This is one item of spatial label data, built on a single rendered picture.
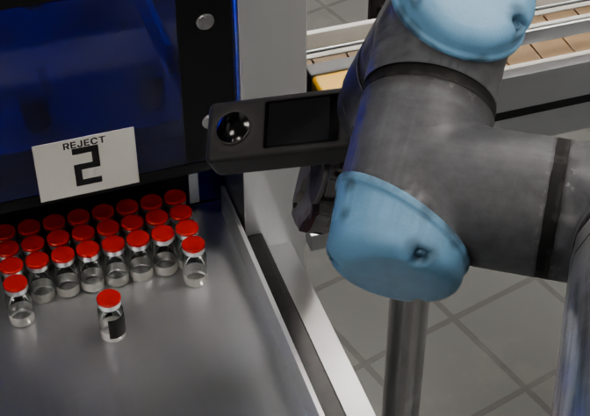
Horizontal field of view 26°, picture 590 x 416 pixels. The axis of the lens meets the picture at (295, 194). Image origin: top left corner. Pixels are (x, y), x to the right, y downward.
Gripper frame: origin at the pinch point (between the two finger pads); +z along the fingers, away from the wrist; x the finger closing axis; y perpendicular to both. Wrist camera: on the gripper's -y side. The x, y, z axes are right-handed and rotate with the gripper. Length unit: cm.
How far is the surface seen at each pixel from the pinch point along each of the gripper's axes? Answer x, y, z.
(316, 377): -10.5, 4.4, 9.7
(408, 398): 3, 29, 67
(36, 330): -6.5, -18.6, 19.5
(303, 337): -6.6, 3.5, 11.9
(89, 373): -10.6, -13.8, 16.2
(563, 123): 24.8, 33.6, 25.5
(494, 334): 31, 61, 120
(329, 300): 37, 33, 131
